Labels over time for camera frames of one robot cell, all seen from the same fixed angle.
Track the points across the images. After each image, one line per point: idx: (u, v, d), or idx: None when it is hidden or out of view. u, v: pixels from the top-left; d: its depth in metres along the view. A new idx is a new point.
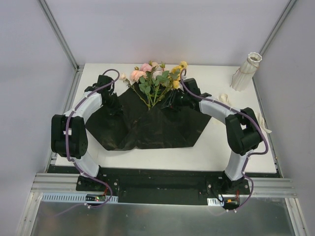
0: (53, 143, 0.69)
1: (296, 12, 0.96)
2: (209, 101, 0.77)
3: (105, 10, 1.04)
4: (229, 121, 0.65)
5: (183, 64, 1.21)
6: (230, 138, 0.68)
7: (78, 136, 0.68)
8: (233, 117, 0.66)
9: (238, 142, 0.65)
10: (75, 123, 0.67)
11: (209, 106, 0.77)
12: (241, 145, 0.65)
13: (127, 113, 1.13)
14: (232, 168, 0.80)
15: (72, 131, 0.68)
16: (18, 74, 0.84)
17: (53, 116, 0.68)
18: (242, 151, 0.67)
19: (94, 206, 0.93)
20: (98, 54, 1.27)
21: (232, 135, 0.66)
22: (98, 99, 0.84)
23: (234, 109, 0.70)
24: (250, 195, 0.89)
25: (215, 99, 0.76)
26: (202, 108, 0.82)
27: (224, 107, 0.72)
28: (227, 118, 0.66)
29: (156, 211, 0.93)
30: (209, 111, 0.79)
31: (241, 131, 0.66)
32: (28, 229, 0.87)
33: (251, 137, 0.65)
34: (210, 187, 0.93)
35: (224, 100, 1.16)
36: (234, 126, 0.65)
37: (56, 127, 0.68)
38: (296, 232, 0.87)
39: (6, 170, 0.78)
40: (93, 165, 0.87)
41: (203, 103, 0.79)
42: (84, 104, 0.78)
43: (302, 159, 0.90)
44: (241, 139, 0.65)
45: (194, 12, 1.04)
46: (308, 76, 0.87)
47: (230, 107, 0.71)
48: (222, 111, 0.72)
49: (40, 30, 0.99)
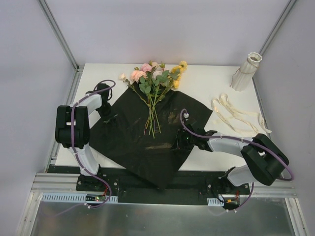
0: (57, 132, 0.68)
1: (296, 12, 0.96)
2: (217, 137, 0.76)
3: (105, 10, 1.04)
4: (247, 154, 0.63)
5: (183, 64, 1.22)
6: (255, 171, 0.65)
7: (83, 123, 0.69)
8: (248, 148, 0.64)
9: (265, 174, 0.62)
10: (80, 110, 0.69)
11: (219, 142, 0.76)
12: (268, 176, 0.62)
13: (126, 114, 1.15)
14: (238, 178, 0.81)
15: (77, 119, 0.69)
16: (18, 74, 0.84)
17: (58, 106, 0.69)
18: (270, 181, 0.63)
19: (94, 206, 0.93)
20: (98, 54, 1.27)
21: (255, 167, 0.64)
22: (99, 99, 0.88)
23: (246, 139, 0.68)
24: (250, 195, 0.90)
25: (223, 134, 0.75)
26: (213, 147, 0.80)
27: (235, 139, 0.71)
28: (242, 151, 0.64)
29: (156, 211, 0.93)
30: (221, 148, 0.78)
31: (263, 161, 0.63)
32: (28, 230, 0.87)
33: (274, 164, 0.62)
34: (210, 187, 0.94)
35: (224, 100, 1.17)
36: (253, 157, 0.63)
37: (60, 116, 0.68)
38: (296, 232, 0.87)
39: (6, 170, 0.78)
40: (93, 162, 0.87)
41: (212, 141, 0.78)
42: (87, 100, 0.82)
43: (302, 159, 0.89)
44: (266, 169, 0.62)
45: (194, 12, 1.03)
46: (308, 76, 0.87)
47: (241, 137, 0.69)
48: (235, 143, 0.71)
49: (40, 30, 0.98)
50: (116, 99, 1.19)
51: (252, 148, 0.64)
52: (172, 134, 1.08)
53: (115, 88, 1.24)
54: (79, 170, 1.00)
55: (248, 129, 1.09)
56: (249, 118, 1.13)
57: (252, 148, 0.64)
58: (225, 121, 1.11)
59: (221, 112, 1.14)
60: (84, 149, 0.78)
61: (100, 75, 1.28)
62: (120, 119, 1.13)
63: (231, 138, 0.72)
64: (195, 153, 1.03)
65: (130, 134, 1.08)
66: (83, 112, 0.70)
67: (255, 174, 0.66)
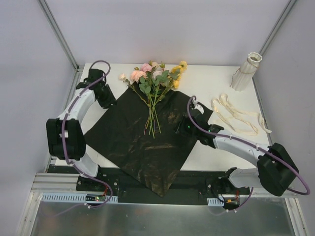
0: (51, 148, 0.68)
1: (296, 12, 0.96)
2: (226, 136, 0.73)
3: (105, 10, 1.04)
4: (263, 165, 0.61)
5: (183, 64, 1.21)
6: (267, 183, 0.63)
7: (76, 139, 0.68)
8: (265, 160, 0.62)
9: (277, 188, 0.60)
10: (71, 126, 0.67)
11: (228, 143, 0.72)
12: (280, 190, 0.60)
13: (126, 114, 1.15)
14: (240, 180, 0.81)
15: (70, 134, 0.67)
16: (18, 74, 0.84)
17: (47, 123, 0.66)
18: (282, 193, 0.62)
19: (94, 206, 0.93)
20: (98, 54, 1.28)
21: (268, 179, 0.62)
22: (91, 95, 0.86)
23: (262, 148, 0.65)
24: (250, 194, 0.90)
25: (232, 135, 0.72)
26: (218, 145, 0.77)
27: (249, 145, 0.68)
28: (259, 163, 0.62)
29: (156, 211, 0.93)
30: (228, 148, 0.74)
31: (278, 173, 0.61)
32: (28, 230, 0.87)
33: (288, 177, 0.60)
34: (210, 187, 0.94)
35: (224, 100, 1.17)
36: (268, 169, 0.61)
37: (51, 132, 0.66)
38: (296, 232, 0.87)
39: (6, 170, 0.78)
40: (92, 166, 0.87)
41: (219, 140, 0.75)
42: (78, 103, 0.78)
43: (302, 159, 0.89)
44: (279, 182, 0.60)
45: (194, 12, 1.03)
46: (308, 76, 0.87)
47: (256, 145, 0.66)
48: (248, 149, 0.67)
49: (40, 29, 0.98)
50: (116, 99, 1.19)
51: (268, 160, 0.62)
52: (172, 135, 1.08)
53: (115, 88, 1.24)
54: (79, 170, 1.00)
55: (248, 129, 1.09)
56: (249, 118, 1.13)
57: (268, 160, 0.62)
58: (225, 121, 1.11)
59: (220, 112, 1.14)
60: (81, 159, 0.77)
61: None
62: (120, 120, 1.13)
63: (245, 143, 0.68)
64: (195, 153, 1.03)
65: (130, 134, 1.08)
66: (75, 126, 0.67)
67: (265, 184, 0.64)
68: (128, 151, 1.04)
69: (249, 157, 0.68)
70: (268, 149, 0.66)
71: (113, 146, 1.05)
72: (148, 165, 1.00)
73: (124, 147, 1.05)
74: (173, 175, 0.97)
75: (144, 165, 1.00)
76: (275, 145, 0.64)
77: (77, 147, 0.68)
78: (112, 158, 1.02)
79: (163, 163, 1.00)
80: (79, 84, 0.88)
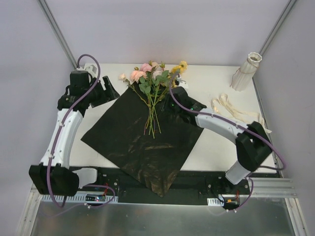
0: (42, 191, 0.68)
1: (296, 12, 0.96)
2: (207, 114, 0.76)
3: (104, 10, 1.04)
4: (240, 142, 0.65)
5: (183, 64, 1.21)
6: (243, 158, 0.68)
7: (63, 186, 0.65)
8: (242, 137, 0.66)
9: (251, 162, 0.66)
10: (56, 177, 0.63)
11: (209, 121, 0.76)
12: (254, 163, 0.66)
13: (126, 114, 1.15)
14: (235, 174, 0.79)
15: (56, 183, 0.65)
16: (18, 74, 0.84)
17: (30, 171, 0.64)
18: (256, 167, 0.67)
19: (94, 206, 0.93)
20: (99, 54, 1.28)
21: (244, 155, 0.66)
22: (76, 118, 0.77)
23: (241, 126, 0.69)
24: (250, 194, 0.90)
25: (214, 113, 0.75)
26: (200, 123, 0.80)
27: (229, 124, 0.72)
28: (237, 139, 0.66)
29: (156, 211, 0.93)
30: (209, 126, 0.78)
31: (253, 149, 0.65)
32: (28, 230, 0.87)
33: (263, 153, 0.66)
34: (210, 187, 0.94)
35: (224, 100, 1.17)
36: (246, 146, 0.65)
37: (39, 180, 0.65)
38: (296, 232, 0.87)
39: (6, 170, 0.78)
40: (90, 174, 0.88)
41: (201, 118, 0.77)
42: (63, 135, 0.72)
43: (302, 159, 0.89)
44: (254, 158, 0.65)
45: (194, 12, 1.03)
46: (308, 76, 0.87)
47: (236, 123, 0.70)
48: (228, 127, 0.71)
49: (39, 29, 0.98)
50: (116, 99, 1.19)
51: (246, 137, 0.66)
52: (172, 134, 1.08)
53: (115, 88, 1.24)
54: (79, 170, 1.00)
55: None
56: (249, 118, 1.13)
57: (246, 137, 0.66)
58: None
59: (221, 112, 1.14)
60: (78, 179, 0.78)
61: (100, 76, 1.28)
62: (120, 120, 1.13)
63: (226, 121, 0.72)
64: (195, 152, 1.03)
65: (130, 134, 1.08)
66: (60, 177, 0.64)
67: (241, 160, 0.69)
68: (128, 151, 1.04)
69: (228, 133, 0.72)
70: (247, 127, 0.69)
71: (113, 146, 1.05)
72: (148, 165, 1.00)
73: (124, 147, 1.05)
74: (173, 175, 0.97)
75: (144, 165, 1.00)
76: (254, 124, 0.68)
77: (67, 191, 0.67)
78: (112, 158, 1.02)
79: (163, 163, 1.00)
80: (61, 103, 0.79)
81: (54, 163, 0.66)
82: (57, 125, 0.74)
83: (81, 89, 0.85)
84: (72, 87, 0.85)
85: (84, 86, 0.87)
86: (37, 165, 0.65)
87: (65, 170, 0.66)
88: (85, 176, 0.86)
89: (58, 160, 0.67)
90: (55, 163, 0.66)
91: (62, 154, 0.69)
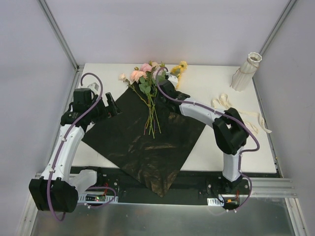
0: (40, 206, 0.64)
1: (296, 12, 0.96)
2: (190, 103, 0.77)
3: (104, 10, 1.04)
4: (218, 127, 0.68)
5: (183, 64, 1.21)
6: (220, 142, 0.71)
7: (64, 201, 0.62)
8: (219, 121, 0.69)
9: (228, 144, 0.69)
10: (55, 192, 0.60)
11: (192, 109, 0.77)
12: (231, 146, 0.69)
13: (126, 114, 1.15)
14: (228, 169, 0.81)
15: (56, 198, 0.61)
16: (18, 74, 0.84)
17: (30, 186, 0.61)
18: (233, 150, 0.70)
19: (94, 206, 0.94)
20: (98, 54, 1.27)
21: (221, 138, 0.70)
22: (79, 133, 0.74)
23: (218, 111, 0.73)
24: (249, 194, 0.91)
25: (196, 102, 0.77)
26: (183, 112, 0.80)
27: (208, 110, 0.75)
28: (214, 124, 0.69)
29: (156, 211, 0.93)
30: (191, 114, 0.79)
31: (230, 132, 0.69)
32: (28, 230, 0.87)
33: (238, 137, 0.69)
34: (210, 187, 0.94)
35: (224, 100, 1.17)
36: (222, 130, 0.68)
37: (38, 195, 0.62)
38: (296, 232, 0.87)
39: (6, 170, 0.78)
40: (88, 179, 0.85)
41: (184, 106, 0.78)
42: (65, 149, 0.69)
43: (302, 159, 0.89)
44: (231, 141, 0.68)
45: (194, 12, 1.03)
46: (308, 76, 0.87)
47: (214, 109, 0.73)
48: (207, 114, 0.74)
49: (39, 29, 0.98)
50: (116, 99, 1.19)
51: (222, 121, 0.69)
52: (172, 134, 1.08)
53: (115, 88, 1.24)
54: (79, 170, 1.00)
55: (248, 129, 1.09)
56: (249, 118, 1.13)
57: (222, 121, 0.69)
58: None
59: None
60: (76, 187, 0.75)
61: (100, 76, 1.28)
62: (120, 120, 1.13)
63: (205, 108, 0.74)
64: (195, 153, 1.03)
65: (130, 134, 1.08)
66: (60, 192, 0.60)
67: (219, 143, 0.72)
68: (128, 151, 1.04)
69: (207, 120, 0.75)
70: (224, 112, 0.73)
71: (113, 146, 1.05)
72: (148, 165, 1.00)
73: (124, 147, 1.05)
74: (173, 175, 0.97)
75: (144, 165, 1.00)
76: (230, 109, 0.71)
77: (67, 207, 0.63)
78: (112, 158, 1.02)
79: (163, 163, 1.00)
80: (64, 118, 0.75)
81: (55, 177, 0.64)
82: (59, 139, 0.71)
83: (83, 106, 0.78)
84: (75, 103, 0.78)
85: (86, 103, 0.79)
86: (37, 180, 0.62)
87: (65, 185, 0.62)
88: (86, 182, 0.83)
89: (59, 174, 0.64)
90: (56, 178, 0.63)
91: (63, 169, 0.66)
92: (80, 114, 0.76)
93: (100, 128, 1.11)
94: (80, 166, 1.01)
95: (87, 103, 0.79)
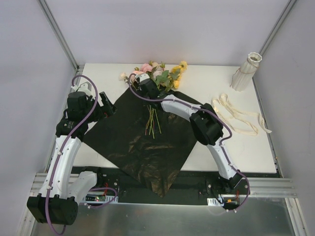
0: (41, 221, 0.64)
1: (296, 12, 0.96)
2: (170, 100, 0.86)
3: (105, 10, 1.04)
4: (194, 120, 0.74)
5: (183, 64, 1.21)
6: (198, 134, 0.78)
7: (64, 216, 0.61)
8: (195, 116, 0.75)
9: (204, 136, 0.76)
10: (54, 208, 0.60)
11: (172, 105, 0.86)
12: (206, 138, 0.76)
13: (126, 114, 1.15)
14: (220, 166, 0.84)
15: (55, 214, 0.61)
16: (18, 74, 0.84)
17: (28, 203, 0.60)
18: (209, 141, 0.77)
19: (94, 206, 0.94)
20: (99, 54, 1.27)
21: (198, 130, 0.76)
22: (75, 145, 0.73)
23: (195, 107, 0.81)
24: (247, 195, 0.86)
25: (175, 99, 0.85)
26: (165, 107, 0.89)
27: (186, 106, 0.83)
28: (190, 119, 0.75)
29: (156, 211, 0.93)
30: (172, 109, 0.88)
31: (204, 125, 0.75)
32: (28, 230, 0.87)
33: (214, 129, 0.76)
34: (210, 187, 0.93)
35: (224, 101, 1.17)
36: (198, 123, 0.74)
37: (37, 212, 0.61)
38: (296, 232, 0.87)
39: (5, 170, 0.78)
40: (89, 182, 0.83)
41: (165, 103, 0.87)
42: (61, 163, 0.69)
43: (303, 159, 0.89)
44: (206, 132, 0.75)
45: (194, 11, 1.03)
46: (308, 76, 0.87)
47: (191, 105, 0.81)
48: (185, 109, 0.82)
49: (39, 29, 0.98)
50: (116, 100, 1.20)
51: (198, 115, 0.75)
52: (172, 135, 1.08)
53: (115, 88, 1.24)
54: (79, 170, 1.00)
55: (248, 129, 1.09)
56: (249, 118, 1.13)
57: (198, 116, 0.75)
58: (224, 122, 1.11)
59: (221, 112, 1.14)
60: (76, 194, 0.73)
61: (100, 76, 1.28)
62: (120, 120, 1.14)
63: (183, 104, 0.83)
64: (195, 153, 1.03)
65: (130, 134, 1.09)
66: (58, 209, 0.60)
67: (198, 135, 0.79)
68: (128, 151, 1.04)
69: (186, 115, 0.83)
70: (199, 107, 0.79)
71: (113, 146, 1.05)
72: (148, 165, 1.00)
73: (124, 147, 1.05)
74: (173, 175, 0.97)
75: (144, 165, 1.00)
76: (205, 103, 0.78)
77: (67, 221, 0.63)
78: (112, 158, 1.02)
79: (163, 164, 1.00)
80: (60, 129, 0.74)
81: (52, 194, 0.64)
82: (55, 152, 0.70)
83: (78, 113, 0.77)
84: (69, 110, 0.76)
85: (82, 109, 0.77)
86: (35, 197, 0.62)
87: (63, 199, 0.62)
88: (86, 186, 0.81)
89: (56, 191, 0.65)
90: (54, 195, 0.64)
91: (60, 185, 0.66)
92: (76, 122, 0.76)
93: (100, 128, 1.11)
94: (80, 166, 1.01)
95: (82, 108, 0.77)
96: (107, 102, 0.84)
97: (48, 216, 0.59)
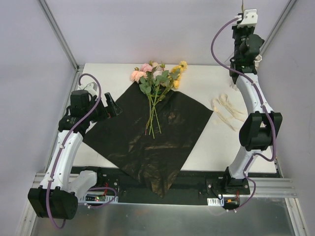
0: (41, 214, 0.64)
1: (295, 12, 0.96)
2: (249, 80, 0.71)
3: (104, 10, 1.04)
4: (251, 118, 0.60)
5: (183, 64, 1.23)
6: (243, 131, 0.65)
7: (64, 210, 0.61)
8: (257, 115, 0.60)
9: (246, 138, 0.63)
10: (54, 200, 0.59)
11: (246, 87, 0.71)
12: (248, 141, 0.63)
13: (126, 114, 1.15)
14: (235, 164, 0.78)
15: (55, 207, 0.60)
16: (18, 74, 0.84)
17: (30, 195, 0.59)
18: (247, 146, 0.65)
19: (94, 206, 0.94)
20: (98, 54, 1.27)
21: (246, 129, 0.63)
22: (78, 139, 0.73)
23: (265, 107, 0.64)
24: (252, 196, 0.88)
25: (255, 83, 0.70)
26: (239, 83, 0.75)
27: (259, 99, 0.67)
28: (250, 114, 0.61)
29: (156, 211, 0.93)
30: (243, 91, 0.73)
31: (257, 131, 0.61)
32: (28, 230, 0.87)
33: (262, 139, 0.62)
34: (210, 187, 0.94)
35: (223, 100, 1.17)
36: (253, 124, 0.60)
37: (37, 204, 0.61)
38: (296, 232, 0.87)
39: (5, 170, 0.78)
40: (89, 180, 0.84)
41: (242, 79, 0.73)
42: (63, 157, 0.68)
43: (303, 159, 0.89)
44: (252, 137, 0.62)
45: (193, 12, 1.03)
46: (308, 76, 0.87)
47: (264, 103, 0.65)
48: (254, 102, 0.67)
49: (39, 29, 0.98)
50: (116, 100, 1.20)
51: (260, 117, 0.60)
52: (172, 135, 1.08)
53: (115, 88, 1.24)
54: (79, 170, 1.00)
55: None
56: None
57: (260, 118, 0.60)
58: (225, 121, 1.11)
59: (221, 112, 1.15)
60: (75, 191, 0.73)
61: (100, 76, 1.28)
62: (120, 120, 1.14)
63: (258, 96, 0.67)
64: (195, 153, 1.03)
65: (130, 134, 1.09)
66: (59, 201, 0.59)
67: (242, 132, 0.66)
68: (128, 151, 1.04)
69: (251, 107, 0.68)
70: (269, 112, 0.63)
71: (113, 146, 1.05)
72: (148, 165, 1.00)
73: (124, 147, 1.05)
74: (173, 175, 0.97)
75: (144, 165, 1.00)
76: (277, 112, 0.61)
77: (67, 215, 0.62)
78: (112, 158, 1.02)
79: (163, 164, 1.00)
80: (61, 123, 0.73)
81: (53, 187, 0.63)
82: (57, 146, 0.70)
83: (81, 109, 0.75)
84: (72, 106, 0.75)
85: (84, 106, 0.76)
86: (36, 189, 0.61)
87: (65, 192, 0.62)
88: (87, 183, 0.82)
89: (58, 183, 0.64)
90: (55, 187, 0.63)
91: (62, 177, 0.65)
92: (78, 118, 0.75)
93: (101, 128, 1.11)
94: (80, 166, 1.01)
95: (85, 105, 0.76)
96: (111, 102, 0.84)
97: (48, 208, 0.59)
